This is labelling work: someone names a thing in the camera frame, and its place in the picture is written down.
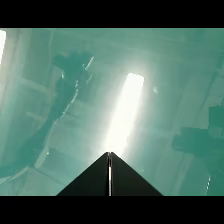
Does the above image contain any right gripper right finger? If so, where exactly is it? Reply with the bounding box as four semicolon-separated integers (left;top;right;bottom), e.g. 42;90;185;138
109;151;164;197

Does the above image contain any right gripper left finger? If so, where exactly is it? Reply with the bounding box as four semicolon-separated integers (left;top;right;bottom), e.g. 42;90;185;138
56;151;110;197

